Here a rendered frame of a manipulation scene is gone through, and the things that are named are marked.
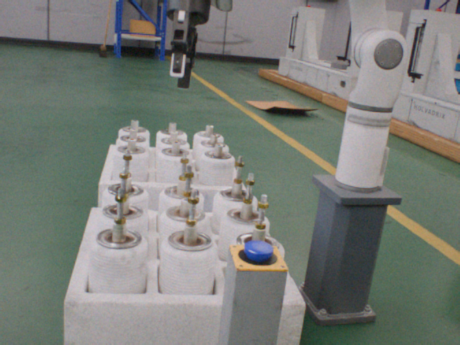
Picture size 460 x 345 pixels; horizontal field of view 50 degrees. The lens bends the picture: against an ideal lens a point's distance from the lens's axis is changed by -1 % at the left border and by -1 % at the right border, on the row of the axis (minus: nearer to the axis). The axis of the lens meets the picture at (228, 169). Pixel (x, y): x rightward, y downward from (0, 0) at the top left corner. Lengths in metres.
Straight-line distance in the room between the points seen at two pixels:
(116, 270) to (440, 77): 2.95
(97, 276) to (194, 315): 0.17
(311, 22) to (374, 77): 4.45
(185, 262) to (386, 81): 0.53
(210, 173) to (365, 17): 0.58
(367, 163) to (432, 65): 2.57
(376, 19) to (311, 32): 4.34
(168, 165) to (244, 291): 0.72
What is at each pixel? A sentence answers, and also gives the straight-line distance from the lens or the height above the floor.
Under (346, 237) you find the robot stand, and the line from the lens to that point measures 1.09.
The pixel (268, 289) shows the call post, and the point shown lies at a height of 0.28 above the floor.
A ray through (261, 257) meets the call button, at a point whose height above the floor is 0.32.
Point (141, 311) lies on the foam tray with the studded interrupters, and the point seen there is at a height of 0.16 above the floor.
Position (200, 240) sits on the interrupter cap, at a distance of 0.87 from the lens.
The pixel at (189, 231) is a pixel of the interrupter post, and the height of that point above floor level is 0.27.
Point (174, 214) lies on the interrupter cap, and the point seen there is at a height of 0.25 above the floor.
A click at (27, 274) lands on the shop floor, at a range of 1.28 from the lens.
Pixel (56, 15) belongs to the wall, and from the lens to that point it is 7.21.
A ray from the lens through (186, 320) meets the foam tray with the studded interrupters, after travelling 0.85.
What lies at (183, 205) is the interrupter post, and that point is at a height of 0.27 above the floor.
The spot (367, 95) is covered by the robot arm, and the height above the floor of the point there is 0.50.
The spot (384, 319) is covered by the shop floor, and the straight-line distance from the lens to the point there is 1.25.
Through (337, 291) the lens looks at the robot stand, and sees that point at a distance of 1.15.
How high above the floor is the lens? 0.62
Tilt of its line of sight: 17 degrees down
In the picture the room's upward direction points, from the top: 6 degrees clockwise
